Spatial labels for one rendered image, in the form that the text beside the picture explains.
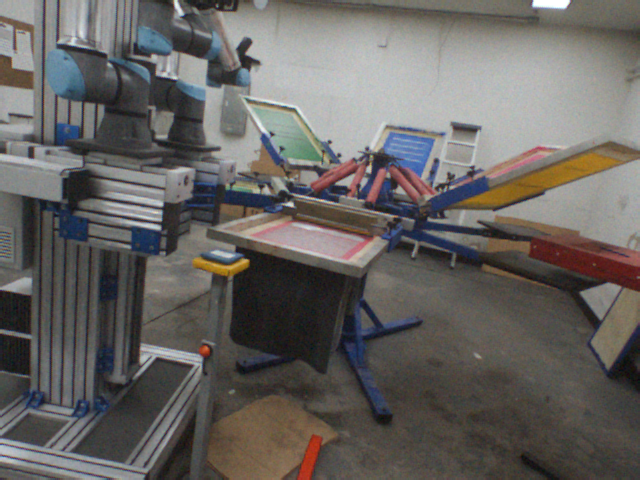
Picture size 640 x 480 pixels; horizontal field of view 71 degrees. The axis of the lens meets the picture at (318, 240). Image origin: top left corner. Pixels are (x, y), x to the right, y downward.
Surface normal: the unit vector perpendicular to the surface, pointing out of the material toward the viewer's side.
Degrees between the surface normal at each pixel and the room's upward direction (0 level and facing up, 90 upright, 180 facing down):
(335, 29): 90
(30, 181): 90
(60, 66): 98
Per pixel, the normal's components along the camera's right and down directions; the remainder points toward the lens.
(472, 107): -0.33, 0.18
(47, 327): -0.09, 0.22
